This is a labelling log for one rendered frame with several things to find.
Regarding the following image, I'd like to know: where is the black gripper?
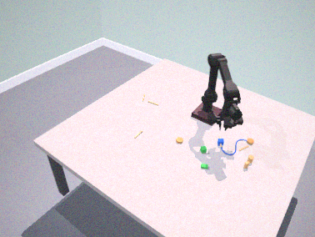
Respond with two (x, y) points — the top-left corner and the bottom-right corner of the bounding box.
(207, 106), (243, 131)

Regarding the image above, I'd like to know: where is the wooden cylinder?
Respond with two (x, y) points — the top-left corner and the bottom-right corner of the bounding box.
(247, 154), (254, 163)

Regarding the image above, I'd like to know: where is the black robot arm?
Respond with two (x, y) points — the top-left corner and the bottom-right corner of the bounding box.
(201, 53), (243, 129)

